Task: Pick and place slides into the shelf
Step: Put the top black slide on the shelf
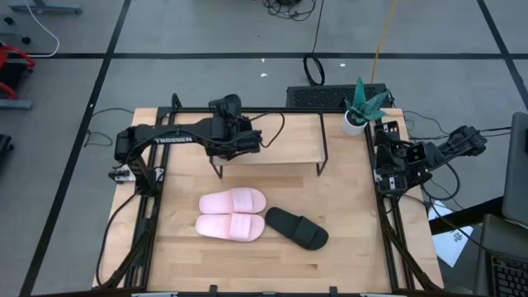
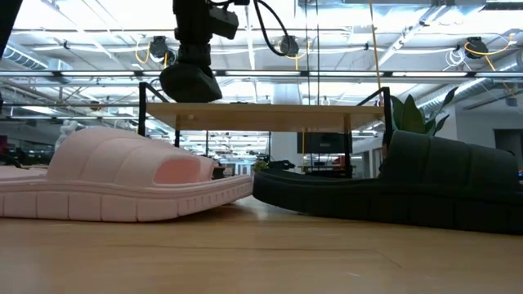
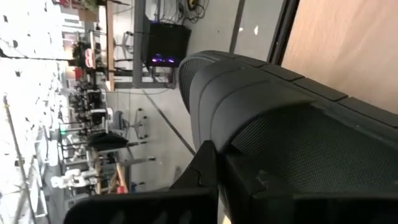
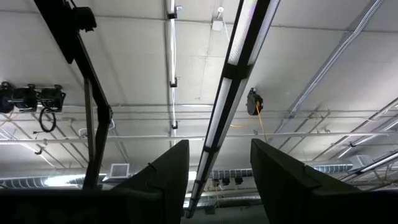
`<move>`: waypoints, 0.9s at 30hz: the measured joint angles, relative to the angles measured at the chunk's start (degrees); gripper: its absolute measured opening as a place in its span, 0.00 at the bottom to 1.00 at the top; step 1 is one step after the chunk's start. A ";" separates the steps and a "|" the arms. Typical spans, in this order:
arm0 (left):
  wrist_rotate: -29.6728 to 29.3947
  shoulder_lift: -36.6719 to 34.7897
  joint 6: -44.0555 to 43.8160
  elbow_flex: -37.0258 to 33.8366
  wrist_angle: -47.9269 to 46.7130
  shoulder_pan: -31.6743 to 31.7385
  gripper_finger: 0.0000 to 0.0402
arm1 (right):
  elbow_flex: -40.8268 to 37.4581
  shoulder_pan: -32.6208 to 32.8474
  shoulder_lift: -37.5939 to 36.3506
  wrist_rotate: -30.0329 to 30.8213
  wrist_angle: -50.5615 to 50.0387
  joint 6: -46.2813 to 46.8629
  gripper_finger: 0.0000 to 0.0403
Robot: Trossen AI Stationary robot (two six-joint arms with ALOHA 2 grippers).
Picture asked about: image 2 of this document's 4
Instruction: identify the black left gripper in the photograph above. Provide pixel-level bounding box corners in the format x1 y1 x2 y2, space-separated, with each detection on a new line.
172 0 214 69

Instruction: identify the black foam slide sandal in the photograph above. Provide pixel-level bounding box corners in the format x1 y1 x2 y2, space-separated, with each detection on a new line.
159 63 224 104
252 130 523 236

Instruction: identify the pink foam slide sandal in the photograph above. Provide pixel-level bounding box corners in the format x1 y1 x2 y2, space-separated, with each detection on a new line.
0 126 254 224

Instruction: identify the overhead rig light bar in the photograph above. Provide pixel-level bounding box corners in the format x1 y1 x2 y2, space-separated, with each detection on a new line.
0 69 523 79

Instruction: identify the white robot figure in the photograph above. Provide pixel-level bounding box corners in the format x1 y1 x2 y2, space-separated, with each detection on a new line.
54 119 84 154

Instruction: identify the dark monitor screen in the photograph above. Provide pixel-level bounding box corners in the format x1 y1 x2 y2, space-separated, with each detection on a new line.
297 131 353 155

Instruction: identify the green leafy plant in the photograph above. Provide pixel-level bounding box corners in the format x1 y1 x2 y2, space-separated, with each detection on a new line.
390 85 459 138

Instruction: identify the dark door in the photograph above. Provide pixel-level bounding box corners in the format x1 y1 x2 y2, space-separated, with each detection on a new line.
493 128 523 168

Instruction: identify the black ceiling cable reel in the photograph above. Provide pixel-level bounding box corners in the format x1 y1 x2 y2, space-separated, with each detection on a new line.
148 35 181 70
465 36 489 60
279 34 301 58

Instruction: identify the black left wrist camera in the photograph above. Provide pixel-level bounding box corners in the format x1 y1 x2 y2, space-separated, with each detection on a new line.
208 2 240 41

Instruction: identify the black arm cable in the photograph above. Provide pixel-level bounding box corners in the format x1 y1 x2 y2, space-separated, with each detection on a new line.
252 0 292 57

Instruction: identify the wooden shelf with black frame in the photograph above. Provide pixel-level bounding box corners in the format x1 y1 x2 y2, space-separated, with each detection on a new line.
137 81 394 180

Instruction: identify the black hanging cable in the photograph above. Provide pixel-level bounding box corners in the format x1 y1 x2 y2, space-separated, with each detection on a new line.
303 0 309 104
316 0 321 104

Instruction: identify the yellow hanging cord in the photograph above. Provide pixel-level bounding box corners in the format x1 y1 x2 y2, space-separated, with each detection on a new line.
369 0 387 108

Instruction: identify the silver ventilation duct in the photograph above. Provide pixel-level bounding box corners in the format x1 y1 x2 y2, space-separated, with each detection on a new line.
416 51 523 119

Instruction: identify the yellow coiled cord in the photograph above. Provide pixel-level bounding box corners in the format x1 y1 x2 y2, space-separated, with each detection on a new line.
463 33 516 99

